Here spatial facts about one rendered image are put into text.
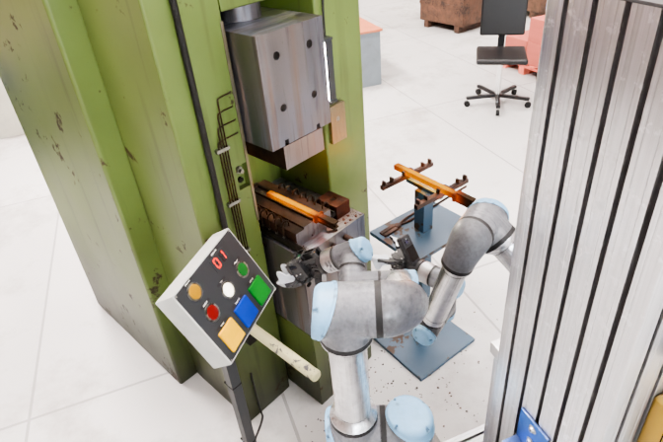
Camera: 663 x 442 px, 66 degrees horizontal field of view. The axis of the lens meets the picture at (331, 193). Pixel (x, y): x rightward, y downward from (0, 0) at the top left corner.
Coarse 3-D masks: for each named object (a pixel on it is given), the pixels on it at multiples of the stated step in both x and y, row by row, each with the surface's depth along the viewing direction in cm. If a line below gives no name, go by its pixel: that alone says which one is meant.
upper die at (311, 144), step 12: (312, 132) 190; (252, 144) 194; (288, 144) 182; (300, 144) 187; (312, 144) 192; (264, 156) 192; (276, 156) 186; (288, 156) 184; (300, 156) 189; (288, 168) 186
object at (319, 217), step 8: (272, 192) 224; (280, 200) 219; (288, 200) 217; (296, 208) 213; (304, 208) 211; (312, 216) 208; (320, 216) 205; (328, 216) 204; (328, 224) 204; (336, 224) 201
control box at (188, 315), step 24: (216, 240) 165; (192, 264) 157; (168, 288) 152; (216, 288) 157; (240, 288) 165; (168, 312) 147; (192, 312) 147; (192, 336) 150; (216, 336) 151; (216, 360) 153
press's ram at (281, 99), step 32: (256, 32) 162; (288, 32) 166; (320, 32) 176; (256, 64) 163; (288, 64) 170; (320, 64) 181; (256, 96) 170; (288, 96) 175; (320, 96) 186; (256, 128) 179; (288, 128) 180
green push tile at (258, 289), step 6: (258, 276) 172; (258, 282) 171; (264, 282) 174; (252, 288) 168; (258, 288) 170; (264, 288) 173; (252, 294) 168; (258, 294) 170; (264, 294) 172; (258, 300) 169; (264, 300) 171
